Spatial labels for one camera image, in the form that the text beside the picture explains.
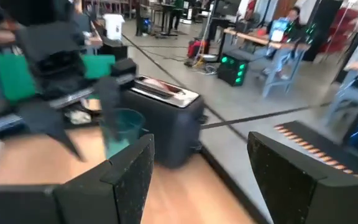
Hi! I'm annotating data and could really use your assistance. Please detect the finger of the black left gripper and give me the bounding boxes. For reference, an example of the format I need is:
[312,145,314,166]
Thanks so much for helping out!
[97,77,122,139]
[16,101,85,162]

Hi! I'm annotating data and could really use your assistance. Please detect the green floor mat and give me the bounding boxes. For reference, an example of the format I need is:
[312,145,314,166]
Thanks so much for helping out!
[0,52,116,103]

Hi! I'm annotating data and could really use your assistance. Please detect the teal faceted glass cup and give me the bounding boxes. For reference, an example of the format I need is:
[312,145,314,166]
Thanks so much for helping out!
[99,108,145,159]

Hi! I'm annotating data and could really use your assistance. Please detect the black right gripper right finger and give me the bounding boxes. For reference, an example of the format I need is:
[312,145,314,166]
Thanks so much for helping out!
[247,131,358,224]

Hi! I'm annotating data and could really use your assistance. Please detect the person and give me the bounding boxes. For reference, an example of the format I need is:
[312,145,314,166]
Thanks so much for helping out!
[261,6,310,82]
[166,0,185,32]

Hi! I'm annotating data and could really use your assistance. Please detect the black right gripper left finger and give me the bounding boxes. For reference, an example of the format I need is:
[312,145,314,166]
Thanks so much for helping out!
[0,133,155,224]

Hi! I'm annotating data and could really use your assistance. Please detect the white bin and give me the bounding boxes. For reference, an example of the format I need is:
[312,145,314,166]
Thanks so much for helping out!
[103,13,126,41]

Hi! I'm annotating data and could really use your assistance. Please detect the orange black hazard tape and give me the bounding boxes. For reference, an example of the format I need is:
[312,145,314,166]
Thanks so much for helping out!
[273,124,358,180]

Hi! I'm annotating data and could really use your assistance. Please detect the red bag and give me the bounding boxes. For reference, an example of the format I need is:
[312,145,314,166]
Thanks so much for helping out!
[187,39,209,58]

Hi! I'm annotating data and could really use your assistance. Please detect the wooden desk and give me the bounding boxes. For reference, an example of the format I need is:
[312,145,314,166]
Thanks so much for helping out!
[224,27,310,94]

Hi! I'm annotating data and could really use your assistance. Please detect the computer tower with green lights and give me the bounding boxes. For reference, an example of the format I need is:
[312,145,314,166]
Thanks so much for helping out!
[217,51,250,87]

